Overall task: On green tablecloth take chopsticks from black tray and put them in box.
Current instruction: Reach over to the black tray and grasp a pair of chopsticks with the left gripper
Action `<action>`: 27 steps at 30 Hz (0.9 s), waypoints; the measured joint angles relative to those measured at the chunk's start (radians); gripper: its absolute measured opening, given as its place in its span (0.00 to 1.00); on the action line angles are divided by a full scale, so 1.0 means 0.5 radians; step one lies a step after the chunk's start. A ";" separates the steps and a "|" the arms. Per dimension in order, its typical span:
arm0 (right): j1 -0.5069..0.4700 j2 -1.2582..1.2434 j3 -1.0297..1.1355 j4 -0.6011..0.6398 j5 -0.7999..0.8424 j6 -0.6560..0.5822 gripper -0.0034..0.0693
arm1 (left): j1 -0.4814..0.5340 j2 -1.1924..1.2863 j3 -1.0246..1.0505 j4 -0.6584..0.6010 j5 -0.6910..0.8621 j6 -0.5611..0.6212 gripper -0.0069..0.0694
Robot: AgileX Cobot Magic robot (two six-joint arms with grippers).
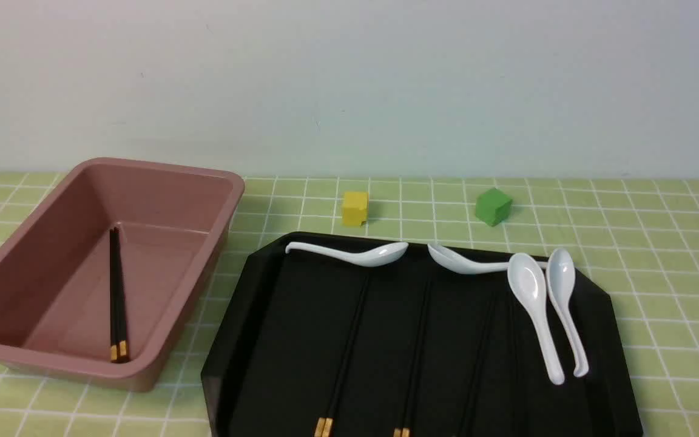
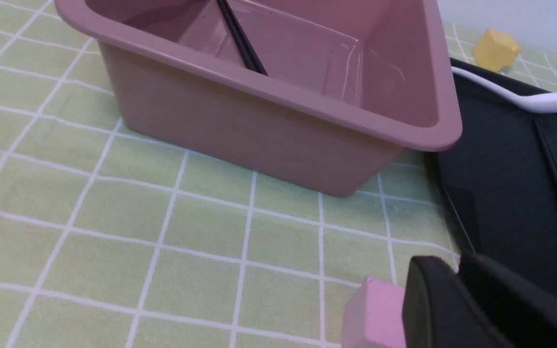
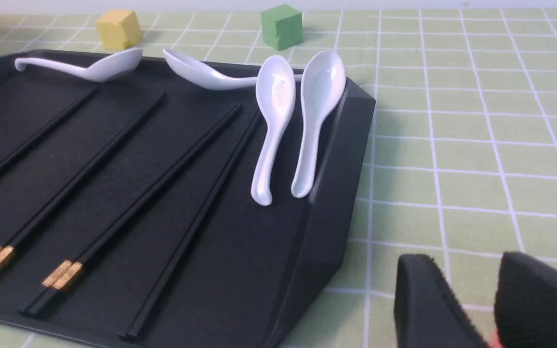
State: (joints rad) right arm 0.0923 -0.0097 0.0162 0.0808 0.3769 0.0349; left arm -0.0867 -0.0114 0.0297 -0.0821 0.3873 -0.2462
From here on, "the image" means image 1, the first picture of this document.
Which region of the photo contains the black gold-tipped chopstick pair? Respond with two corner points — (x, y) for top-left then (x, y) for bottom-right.
(313, 276), (371, 436)
(322, 285), (373, 437)

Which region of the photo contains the yellow cube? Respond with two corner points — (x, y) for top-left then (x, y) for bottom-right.
(342, 191), (369, 227)

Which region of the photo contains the white spoon far left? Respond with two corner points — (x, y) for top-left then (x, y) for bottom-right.
(285, 242), (410, 268)

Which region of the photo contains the white spoon centre back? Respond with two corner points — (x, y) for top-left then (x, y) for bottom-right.
(427, 243), (510, 276)

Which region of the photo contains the black plastic tray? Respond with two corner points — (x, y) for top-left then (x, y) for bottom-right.
(201, 232), (644, 436)

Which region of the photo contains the green cube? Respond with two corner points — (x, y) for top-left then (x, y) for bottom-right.
(474, 188), (513, 227)

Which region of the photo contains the white spoon upright left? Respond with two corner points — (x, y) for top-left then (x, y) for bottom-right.
(507, 252), (565, 385)

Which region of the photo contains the white spoon upright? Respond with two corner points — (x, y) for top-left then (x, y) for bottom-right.
(545, 247), (590, 378)
(507, 252), (565, 385)

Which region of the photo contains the plain black chopstick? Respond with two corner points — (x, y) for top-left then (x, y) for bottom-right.
(456, 297), (497, 436)

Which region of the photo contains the white spoon upright right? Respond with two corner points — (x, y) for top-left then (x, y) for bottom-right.
(545, 247), (590, 378)

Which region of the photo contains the black gold chopstick in bin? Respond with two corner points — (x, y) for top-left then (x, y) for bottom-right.
(109, 227), (119, 363)

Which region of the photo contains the pink plastic bin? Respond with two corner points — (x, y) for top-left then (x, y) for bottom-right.
(0, 158), (245, 391)

